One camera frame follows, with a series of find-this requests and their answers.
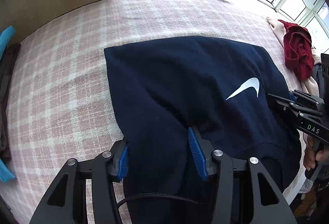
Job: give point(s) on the cream garment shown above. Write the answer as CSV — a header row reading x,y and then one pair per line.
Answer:
x,y
276,27

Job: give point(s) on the navy blue pants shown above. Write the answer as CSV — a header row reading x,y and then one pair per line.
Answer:
x,y
180,85

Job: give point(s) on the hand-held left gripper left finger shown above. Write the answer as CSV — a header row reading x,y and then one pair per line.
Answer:
x,y
123,162

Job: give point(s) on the person's right hand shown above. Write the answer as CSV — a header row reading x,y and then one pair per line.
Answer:
x,y
309,154

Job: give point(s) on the pink plaid blanket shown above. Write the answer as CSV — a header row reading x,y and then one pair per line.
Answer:
x,y
64,72

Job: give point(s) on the dark grey folded garment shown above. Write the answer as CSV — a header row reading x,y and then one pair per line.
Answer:
x,y
7,85

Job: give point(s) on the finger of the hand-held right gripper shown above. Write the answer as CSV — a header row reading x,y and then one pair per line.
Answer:
x,y
311,103
295,118

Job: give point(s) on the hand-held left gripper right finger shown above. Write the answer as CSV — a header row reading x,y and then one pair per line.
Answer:
x,y
198,154

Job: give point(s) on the light blue folded garment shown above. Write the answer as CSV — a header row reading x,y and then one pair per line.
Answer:
x,y
6,36

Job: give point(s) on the red garment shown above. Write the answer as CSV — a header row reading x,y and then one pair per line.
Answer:
x,y
298,52

